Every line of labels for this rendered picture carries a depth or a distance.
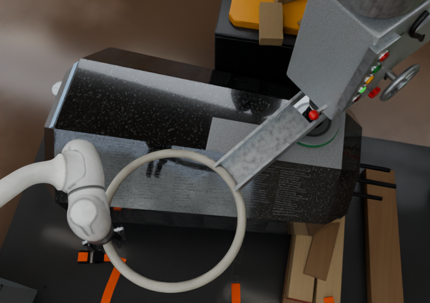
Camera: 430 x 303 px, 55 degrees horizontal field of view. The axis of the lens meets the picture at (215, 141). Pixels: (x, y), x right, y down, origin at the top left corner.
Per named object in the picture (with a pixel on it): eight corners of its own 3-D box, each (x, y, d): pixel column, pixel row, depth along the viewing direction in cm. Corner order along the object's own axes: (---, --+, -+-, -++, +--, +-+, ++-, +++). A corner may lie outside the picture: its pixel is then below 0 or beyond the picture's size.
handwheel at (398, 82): (386, 65, 137) (406, 37, 124) (409, 85, 134) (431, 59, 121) (354, 89, 134) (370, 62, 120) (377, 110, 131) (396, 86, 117)
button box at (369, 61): (354, 91, 121) (393, 29, 95) (361, 98, 121) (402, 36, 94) (335, 105, 119) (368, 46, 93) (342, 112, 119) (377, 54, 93)
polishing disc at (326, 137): (334, 151, 156) (334, 149, 155) (279, 138, 158) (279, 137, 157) (342, 103, 164) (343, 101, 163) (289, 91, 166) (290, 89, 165)
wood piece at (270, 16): (259, 9, 190) (259, 2, 186) (280, 10, 190) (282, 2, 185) (259, 45, 182) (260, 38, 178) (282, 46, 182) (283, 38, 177)
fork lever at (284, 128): (355, 36, 149) (357, 30, 144) (395, 73, 143) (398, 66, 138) (209, 160, 150) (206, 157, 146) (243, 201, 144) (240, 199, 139)
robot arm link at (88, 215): (116, 238, 117) (109, 195, 123) (107, 224, 103) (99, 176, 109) (78, 248, 115) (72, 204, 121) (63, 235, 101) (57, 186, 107)
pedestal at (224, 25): (226, 27, 282) (230, -65, 214) (322, 41, 278) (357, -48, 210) (208, 112, 257) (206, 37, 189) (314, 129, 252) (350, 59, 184)
